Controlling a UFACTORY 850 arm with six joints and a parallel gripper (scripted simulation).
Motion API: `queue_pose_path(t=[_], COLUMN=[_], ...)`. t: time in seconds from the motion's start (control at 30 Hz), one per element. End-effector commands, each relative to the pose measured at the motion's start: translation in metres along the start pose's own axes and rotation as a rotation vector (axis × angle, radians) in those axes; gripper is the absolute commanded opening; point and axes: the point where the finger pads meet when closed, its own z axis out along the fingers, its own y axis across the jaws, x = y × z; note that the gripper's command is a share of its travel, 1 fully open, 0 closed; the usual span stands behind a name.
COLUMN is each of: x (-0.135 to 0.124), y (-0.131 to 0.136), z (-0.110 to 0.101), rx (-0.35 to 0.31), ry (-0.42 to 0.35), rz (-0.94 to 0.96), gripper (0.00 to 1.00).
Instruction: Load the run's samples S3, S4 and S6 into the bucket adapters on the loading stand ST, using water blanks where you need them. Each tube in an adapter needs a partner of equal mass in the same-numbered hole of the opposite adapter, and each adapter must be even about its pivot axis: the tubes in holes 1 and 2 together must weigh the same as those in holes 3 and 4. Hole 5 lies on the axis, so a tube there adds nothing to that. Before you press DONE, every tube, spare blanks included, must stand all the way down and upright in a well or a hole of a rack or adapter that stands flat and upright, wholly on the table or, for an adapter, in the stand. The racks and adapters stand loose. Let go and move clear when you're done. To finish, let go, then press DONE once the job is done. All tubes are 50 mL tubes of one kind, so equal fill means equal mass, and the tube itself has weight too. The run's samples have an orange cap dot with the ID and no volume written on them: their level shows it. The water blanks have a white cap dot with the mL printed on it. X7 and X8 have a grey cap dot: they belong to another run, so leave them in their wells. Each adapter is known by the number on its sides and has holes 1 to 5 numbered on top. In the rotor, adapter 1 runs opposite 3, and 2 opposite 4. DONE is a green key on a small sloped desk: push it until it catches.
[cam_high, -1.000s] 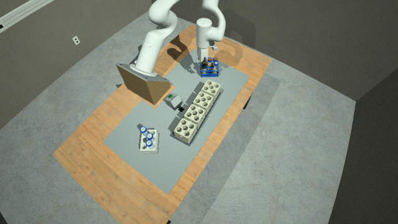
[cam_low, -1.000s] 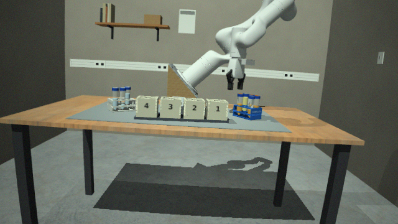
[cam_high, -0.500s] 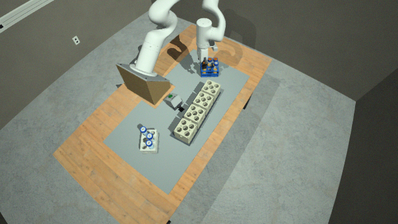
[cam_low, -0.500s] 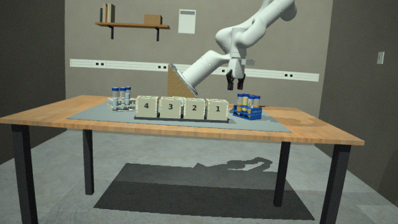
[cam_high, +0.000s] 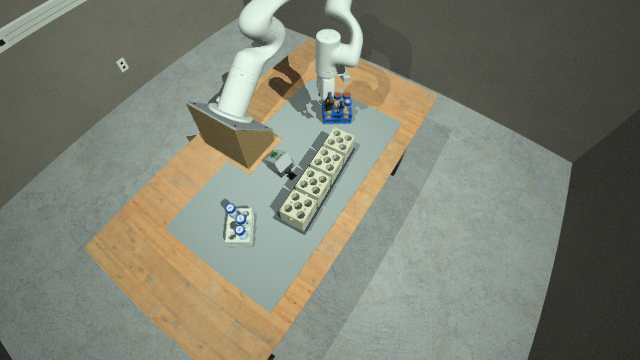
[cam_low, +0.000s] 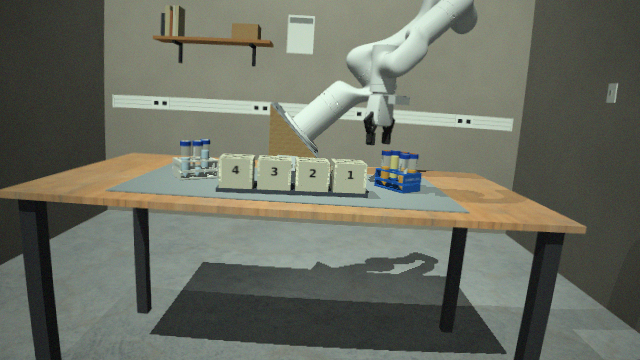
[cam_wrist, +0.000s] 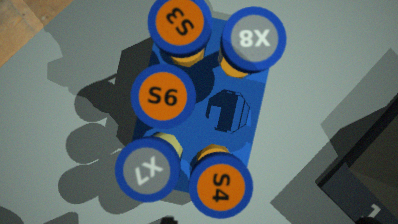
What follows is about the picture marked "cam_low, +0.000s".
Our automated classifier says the blue tube rack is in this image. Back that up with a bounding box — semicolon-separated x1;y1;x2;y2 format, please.
374;168;422;193

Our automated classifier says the grey bench mat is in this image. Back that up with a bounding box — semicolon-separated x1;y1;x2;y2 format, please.
105;163;470;213

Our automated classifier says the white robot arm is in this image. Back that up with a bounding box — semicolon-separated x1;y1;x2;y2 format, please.
285;0;478;150

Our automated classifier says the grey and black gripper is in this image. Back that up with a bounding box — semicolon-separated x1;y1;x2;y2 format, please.
363;94;395;145

